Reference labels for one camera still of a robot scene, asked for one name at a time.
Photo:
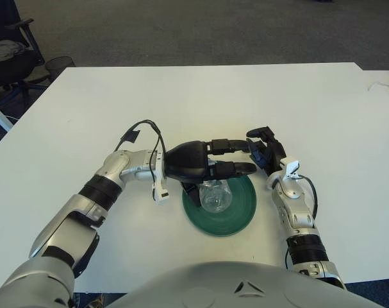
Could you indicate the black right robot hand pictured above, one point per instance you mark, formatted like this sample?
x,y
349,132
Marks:
x,y
274,152

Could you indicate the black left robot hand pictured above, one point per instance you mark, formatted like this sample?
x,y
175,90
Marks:
x,y
187,160

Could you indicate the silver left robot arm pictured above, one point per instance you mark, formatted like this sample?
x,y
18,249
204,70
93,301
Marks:
x,y
69,218

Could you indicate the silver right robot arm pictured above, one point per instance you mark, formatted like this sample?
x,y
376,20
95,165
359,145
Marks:
x,y
293,218

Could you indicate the green round plate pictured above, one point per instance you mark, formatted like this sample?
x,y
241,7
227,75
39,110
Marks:
x,y
239,211

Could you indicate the silver robot torso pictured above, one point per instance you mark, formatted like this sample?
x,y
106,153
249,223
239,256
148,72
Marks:
x,y
213,285

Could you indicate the black office chair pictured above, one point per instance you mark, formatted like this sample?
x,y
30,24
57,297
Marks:
x,y
8,67

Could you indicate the grey cloth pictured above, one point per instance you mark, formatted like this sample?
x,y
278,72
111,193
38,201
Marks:
x,y
3,48

